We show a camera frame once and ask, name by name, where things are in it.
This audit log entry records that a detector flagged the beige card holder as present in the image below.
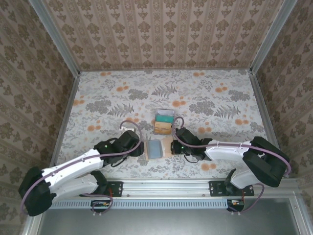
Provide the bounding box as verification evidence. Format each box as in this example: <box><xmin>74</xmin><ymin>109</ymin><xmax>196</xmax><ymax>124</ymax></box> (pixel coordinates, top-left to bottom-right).
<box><xmin>144</xmin><ymin>138</ymin><xmax>175</xmax><ymax>162</ymax></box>

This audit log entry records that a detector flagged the teal card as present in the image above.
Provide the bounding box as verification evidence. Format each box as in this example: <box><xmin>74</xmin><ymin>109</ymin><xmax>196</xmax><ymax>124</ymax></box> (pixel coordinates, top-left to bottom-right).
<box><xmin>156</xmin><ymin>115</ymin><xmax>175</xmax><ymax>123</ymax></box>

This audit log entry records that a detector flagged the tan wooden card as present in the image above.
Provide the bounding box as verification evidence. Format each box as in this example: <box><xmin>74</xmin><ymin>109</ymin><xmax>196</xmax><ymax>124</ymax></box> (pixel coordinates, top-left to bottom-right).
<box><xmin>154</xmin><ymin>121</ymin><xmax>173</xmax><ymax>135</ymax></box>

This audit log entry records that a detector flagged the black left controller box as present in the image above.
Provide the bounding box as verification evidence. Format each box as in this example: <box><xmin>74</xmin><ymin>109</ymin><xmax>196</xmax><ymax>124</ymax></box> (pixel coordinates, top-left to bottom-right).
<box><xmin>90</xmin><ymin>199</ymin><xmax>111</xmax><ymax>212</ymax></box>

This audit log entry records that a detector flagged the black controller box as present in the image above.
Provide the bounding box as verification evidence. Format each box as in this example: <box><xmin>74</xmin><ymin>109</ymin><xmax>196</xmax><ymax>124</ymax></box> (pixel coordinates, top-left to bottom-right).
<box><xmin>90</xmin><ymin>199</ymin><xmax>111</xmax><ymax>212</ymax></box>
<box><xmin>226</xmin><ymin>199</ymin><xmax>245</xmax><ymax>212</ymax></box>

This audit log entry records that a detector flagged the grey metal sheet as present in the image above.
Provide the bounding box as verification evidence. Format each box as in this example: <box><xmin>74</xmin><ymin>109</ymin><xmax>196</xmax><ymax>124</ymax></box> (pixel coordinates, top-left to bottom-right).
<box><xmin>24</xmin><ymin>198</ymin><xmax>303</xmax><ymax>235</ymax></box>

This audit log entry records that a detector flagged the black right controller box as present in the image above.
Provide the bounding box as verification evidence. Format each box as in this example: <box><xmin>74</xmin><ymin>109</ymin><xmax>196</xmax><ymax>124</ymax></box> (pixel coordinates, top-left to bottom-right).
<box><xmin>226</xmin><ymin>199</ymin><xmax>245</xmax><ymax>212</ymax></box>

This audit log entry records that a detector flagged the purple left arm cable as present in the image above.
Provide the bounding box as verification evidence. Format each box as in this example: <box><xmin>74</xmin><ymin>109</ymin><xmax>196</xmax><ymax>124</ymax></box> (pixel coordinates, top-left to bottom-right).
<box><xmin>20</xmin><ymin>119</ymin><xmax>145</xmax><ymax>216</ymax></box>

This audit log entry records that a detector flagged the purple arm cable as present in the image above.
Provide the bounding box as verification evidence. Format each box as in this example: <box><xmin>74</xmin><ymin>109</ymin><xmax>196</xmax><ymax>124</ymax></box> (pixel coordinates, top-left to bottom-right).
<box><xmin>20</xmin><ymin>119</ymin><xmax>145</xmax><ymax>216</ymax></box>
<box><xmin>172</xmin><ymin>116</ymin><xmax>292</xmax><ymax>179</ymax></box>

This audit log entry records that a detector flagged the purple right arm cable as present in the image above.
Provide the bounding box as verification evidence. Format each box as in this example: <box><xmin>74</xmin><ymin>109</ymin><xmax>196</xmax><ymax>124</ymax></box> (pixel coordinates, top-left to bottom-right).
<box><xmin>172</xmin><ymin>116</ymin><xmax>292</xmax><ymax>179</ymax></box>

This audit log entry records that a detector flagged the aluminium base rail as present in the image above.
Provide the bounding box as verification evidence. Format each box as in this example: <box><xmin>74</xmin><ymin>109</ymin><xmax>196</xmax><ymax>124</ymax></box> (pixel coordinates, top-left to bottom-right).
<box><xmin>106</xmin><ymin>178</ymin><xmax>300</xmax><ymax>199</ymax></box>

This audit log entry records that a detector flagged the black left mount plate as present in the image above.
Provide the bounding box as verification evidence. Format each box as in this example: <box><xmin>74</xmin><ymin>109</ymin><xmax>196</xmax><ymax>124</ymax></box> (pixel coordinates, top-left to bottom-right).
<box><xmin>105</xmin><ymin>180</ymin><xmax>123</xmax><ymax>197</ymax></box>

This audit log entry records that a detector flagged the black mount plate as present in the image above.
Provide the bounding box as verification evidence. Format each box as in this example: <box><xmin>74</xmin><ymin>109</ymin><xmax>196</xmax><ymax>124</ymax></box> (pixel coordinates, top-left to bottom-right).
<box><xmin>209</xmin><ymin>180</ymin><xmax>255</xmax><ymax>197</ymax></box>
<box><xmin>105</xmin><ymin>180</ymin><xmax>123</xmax><ymax>197</ymax></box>

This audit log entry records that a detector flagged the black right mount plate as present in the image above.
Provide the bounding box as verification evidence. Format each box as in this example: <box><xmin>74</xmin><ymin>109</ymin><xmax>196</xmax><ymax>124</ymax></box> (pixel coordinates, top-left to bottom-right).
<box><xmin>209</xmin><ymin>180</ymin><xmax>255</xmax><ymax>197</ymax></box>

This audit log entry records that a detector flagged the grey slotted cable duct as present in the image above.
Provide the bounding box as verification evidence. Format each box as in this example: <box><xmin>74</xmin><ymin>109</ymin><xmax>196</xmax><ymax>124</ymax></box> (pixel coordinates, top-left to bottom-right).
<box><xmin>50</xmin><ymin>198</ymin><xmax>230</xmax><ymax>210</ymax></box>

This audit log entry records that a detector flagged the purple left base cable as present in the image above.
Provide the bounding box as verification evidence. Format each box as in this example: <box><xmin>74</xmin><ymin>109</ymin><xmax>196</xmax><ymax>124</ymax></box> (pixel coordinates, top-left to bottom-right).
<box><xmin>80</xmin><ymin>193</ymin><xmax>114</xmax><ymax>217</ymax></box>

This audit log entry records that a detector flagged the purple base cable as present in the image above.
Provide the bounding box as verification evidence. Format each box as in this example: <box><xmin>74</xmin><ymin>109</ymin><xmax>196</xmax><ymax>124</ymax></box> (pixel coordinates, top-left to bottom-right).
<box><xmin>229</xmin><ymin>183</ymin><xmax>266</xmax><ymax>216</ymax></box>
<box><xmin>80</xmin><ymin>193</ymin><xmax>114</xmax><ymax>217</ymax></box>

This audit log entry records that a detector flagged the aluminium left side rail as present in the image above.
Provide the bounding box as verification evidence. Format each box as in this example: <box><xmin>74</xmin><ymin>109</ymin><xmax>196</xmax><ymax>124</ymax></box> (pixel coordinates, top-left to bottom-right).
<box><xmin>49</xmin><ymin>73</ymin><xmax>81</xmax><ymax>173</ymax></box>

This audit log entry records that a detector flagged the aluminium right side rail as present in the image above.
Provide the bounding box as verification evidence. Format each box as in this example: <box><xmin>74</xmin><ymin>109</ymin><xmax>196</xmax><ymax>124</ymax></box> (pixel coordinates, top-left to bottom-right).
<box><xmin>247</xmin><ymin>70</ymin><xmax>289</xmax><ymax>179</ymax></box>

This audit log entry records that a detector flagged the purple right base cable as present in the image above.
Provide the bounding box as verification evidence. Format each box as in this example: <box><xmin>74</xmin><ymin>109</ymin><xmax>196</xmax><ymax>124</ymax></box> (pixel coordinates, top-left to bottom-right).
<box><xmin>229</xmin><ymin>183</ymin><xmax>266</xmax><ymax>216</ymax></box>

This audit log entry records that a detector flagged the aluminium left frame post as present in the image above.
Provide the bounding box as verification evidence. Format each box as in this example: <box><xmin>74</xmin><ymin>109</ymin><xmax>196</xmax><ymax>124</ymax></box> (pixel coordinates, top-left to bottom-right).
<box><xmin>28</xmin><ymin>0</ymin><xmax>81</xmax><ymax>77</ymax></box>

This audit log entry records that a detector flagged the aluminium frame post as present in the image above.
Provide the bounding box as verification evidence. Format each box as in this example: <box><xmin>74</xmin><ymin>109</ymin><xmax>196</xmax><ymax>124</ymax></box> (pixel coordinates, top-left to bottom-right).
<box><xmin>249</xmin><ymin>0</ymin><xmax>298</xmax><ymax>73</ymax></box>
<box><xmin>28</xmin><ymin>0</ymin><xmax>81</xmax><ymax>77</ymax></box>

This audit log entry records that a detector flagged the aluminium right frame post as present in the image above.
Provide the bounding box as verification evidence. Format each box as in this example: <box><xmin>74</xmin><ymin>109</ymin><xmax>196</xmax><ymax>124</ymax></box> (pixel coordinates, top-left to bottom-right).
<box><xmin>249</xmin><ymin>0</ymin><xmax>298</xmax><ymax>73</ymax></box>

